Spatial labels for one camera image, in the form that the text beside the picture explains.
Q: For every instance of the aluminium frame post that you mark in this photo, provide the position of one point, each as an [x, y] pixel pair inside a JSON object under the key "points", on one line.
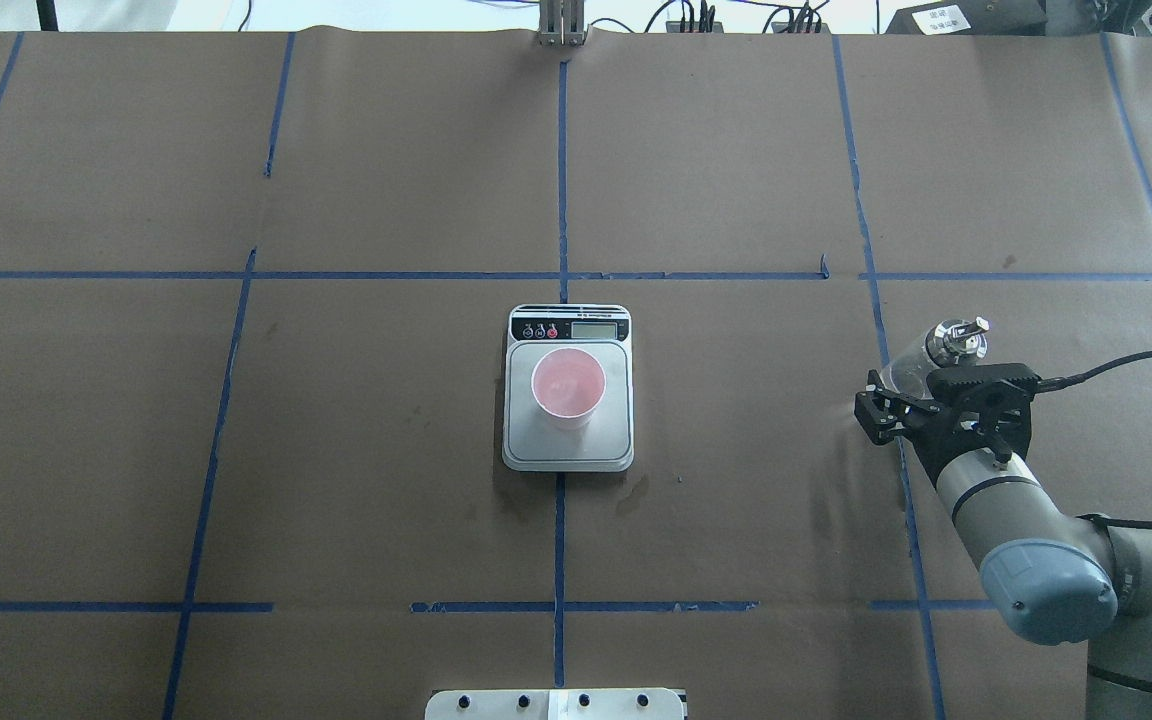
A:
{"points": [[561, 23]]}

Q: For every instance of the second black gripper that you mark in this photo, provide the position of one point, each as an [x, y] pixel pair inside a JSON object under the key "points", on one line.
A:
{"points": [[932, 447]]}

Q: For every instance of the glass sauce bottle metal spout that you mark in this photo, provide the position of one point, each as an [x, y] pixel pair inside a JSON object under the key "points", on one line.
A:
{"points": [[952, 342]]}

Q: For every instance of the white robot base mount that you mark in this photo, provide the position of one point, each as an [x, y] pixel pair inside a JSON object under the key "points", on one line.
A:
{"points": [[559, 703]]}

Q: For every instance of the pink paper cup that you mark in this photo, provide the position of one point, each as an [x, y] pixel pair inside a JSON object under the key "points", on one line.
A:
{"points": [[568, 384]]}

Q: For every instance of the second grey blue robot arm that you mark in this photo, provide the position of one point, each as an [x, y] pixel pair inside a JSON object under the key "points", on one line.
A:
{"points": [[1054, 578]]}

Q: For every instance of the digital kitchen scale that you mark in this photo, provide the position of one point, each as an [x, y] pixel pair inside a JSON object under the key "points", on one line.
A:
{"points": [[529, 441]]}

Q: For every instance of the black box with label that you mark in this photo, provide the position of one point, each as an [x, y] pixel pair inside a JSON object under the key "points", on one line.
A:
{"points": [[976, 18]]}

